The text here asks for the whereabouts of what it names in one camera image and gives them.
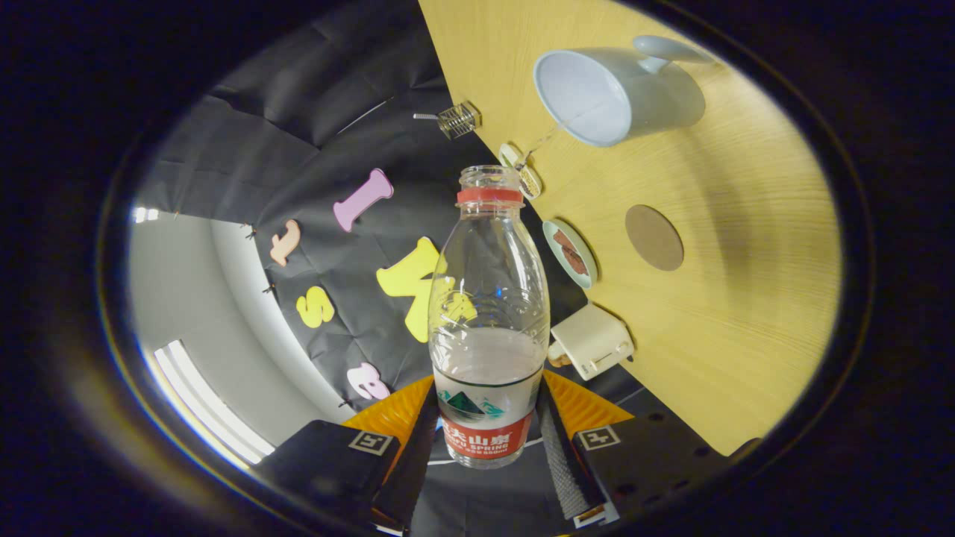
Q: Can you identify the pale green round plate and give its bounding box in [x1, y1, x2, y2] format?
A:
[542, 219, 598, 290]

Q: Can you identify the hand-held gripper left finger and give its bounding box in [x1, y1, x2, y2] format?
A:
[254, 375, 439, 534]

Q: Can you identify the large ceiling light panel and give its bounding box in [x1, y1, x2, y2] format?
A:
[153, 339, 277, 467]

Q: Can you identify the white divided tray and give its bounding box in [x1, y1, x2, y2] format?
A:
[498, 142, 543, 201]

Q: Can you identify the wooden table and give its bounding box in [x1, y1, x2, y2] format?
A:
[418, 0, 842, 457]

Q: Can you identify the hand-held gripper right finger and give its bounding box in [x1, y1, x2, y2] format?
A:
[537, 369, 736, 529]

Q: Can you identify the clear square jar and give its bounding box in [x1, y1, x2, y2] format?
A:
[437, 101, 482, 141]

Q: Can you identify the white cup with handle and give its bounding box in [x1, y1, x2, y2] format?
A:
[533, 35, 717, 148]

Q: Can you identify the white toaster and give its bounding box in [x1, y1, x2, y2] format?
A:
[550, 302, 636, 382]

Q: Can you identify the round brown coaster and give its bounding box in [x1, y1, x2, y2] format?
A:
[624, 204, 685, 272]

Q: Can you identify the clear plastic bottle red label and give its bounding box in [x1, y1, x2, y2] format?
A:
[428, 165, 551, 470]

